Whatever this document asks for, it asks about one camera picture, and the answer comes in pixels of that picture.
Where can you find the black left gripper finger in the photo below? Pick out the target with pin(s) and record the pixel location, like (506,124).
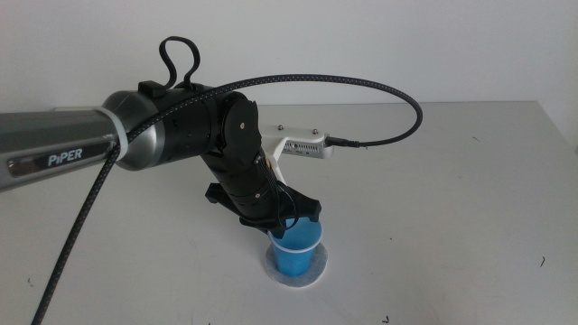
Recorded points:
(278,232)
(315,217)

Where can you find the blue plastic cup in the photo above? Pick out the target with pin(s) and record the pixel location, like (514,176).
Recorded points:
(294,259)

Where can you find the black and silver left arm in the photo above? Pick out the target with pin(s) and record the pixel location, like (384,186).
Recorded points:
(185,128)

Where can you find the round white cup mat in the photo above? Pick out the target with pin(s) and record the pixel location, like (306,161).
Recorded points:
(317,270)

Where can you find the white wrist camera with mount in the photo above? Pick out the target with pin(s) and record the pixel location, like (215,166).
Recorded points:
(300,135)

